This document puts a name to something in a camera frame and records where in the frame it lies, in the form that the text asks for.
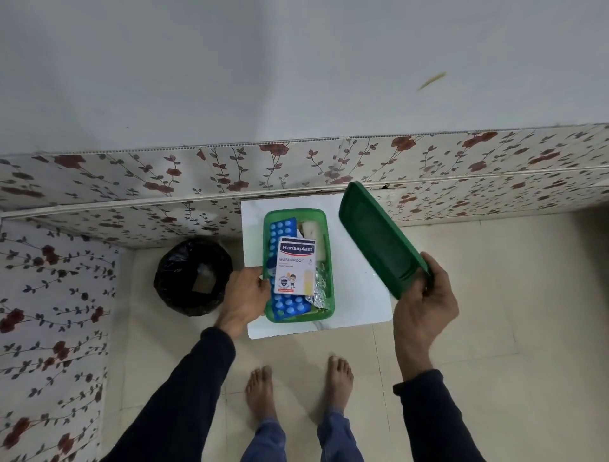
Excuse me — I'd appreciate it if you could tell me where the person's left hand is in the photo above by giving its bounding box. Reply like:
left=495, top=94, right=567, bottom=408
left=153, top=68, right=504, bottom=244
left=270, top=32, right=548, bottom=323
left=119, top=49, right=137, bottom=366
left=215, top=267, right=271, bottom=335

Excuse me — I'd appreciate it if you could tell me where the person's right leg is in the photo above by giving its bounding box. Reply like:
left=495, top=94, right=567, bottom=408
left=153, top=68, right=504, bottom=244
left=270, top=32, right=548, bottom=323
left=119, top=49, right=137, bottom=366
left=316, top=408, right=365, bottom=462

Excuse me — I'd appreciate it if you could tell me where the person's left leg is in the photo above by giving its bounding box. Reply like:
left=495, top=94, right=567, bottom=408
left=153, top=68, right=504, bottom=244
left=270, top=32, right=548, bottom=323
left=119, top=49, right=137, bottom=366
left=239, top=418, right=287, bottom=462

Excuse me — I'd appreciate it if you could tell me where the person's left foot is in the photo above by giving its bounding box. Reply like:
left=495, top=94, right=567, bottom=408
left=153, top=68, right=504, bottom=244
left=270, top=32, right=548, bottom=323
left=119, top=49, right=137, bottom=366
left=245, top=366, right=279, bottom=425

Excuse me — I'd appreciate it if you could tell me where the short floral patterned wall panel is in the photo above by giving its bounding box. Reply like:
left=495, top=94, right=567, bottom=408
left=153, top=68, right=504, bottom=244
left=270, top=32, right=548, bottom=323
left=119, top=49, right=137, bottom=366
left=0, top=216, right=121, bottom=462

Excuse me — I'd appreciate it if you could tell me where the green plastic storage box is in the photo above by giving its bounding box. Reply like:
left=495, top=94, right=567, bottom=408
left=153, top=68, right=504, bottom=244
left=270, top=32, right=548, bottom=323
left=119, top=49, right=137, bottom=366
left=262, top=208, right=337, bottom=325

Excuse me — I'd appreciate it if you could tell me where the person's right forearm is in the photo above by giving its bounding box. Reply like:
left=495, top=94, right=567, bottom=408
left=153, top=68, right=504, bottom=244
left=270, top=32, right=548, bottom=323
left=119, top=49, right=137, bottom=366
left=393, top=362, right=487, bottom=462

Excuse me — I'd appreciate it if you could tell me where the person's leg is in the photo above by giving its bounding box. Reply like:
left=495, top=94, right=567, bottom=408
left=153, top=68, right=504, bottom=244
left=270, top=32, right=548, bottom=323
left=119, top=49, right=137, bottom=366
left=239, top=418, right=287, bottom=462
left=316, top=408, right=365, bottom=462

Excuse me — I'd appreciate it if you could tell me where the blue pill blister pack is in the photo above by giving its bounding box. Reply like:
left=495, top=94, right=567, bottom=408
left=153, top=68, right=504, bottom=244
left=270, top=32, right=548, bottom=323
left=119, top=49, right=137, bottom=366
left=267, top=216, right=311, bottom=319

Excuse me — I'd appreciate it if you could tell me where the person's right hand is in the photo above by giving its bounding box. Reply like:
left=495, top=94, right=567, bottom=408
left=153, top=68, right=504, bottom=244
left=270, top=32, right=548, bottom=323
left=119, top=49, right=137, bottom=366
left=393, top=252, right=460, bottom=369

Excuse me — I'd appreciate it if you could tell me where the person's right foot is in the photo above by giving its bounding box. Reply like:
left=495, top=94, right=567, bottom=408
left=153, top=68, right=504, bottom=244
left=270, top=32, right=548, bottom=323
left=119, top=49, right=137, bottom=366
left=325, top=355, right=356, bottom=416

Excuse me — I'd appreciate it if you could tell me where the silver foil tablet strip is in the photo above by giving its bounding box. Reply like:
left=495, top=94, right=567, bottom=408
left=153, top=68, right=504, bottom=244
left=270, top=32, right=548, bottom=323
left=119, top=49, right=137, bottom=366
left=306, top=265, right=330, bottom=313

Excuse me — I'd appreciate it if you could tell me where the person's left forearm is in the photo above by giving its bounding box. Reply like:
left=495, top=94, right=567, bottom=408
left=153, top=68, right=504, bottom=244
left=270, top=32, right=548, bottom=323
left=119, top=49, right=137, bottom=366
left=101, top=326, right=237, bottom=462

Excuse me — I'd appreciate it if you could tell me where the black lined trash bin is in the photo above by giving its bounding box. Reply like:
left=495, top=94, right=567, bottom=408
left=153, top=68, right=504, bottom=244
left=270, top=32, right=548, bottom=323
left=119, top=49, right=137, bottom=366
left=153, top=239, right=235, bottom=318

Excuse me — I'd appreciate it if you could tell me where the white gauze roll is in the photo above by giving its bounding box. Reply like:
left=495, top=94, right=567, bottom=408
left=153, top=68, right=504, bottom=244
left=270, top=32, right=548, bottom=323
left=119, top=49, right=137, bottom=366
left=299, top=219, right=328, bottom=268

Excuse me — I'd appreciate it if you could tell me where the person's foot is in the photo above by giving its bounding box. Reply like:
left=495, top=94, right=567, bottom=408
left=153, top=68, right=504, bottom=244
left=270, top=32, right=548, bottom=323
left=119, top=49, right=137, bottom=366
left=245, top=366, right=279, bottom=425
left=325, top=355, right=356, bottom=416

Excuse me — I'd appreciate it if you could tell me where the white blue bandage packet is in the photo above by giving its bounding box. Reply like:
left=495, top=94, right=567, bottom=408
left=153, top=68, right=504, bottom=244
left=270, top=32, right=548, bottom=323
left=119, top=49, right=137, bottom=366
left=274, top=236, right=318, bottom=295

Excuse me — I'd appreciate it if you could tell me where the green plastic box lid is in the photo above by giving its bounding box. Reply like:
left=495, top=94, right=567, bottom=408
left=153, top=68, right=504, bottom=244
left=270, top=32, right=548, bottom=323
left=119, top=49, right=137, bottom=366
left=338, top=181, right=433, bottom=300

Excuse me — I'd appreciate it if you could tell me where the long floral patterned wall panel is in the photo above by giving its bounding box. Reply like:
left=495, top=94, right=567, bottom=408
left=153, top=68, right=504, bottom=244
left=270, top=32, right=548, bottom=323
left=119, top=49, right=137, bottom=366
left=0, top=123, right=609, bottom=250

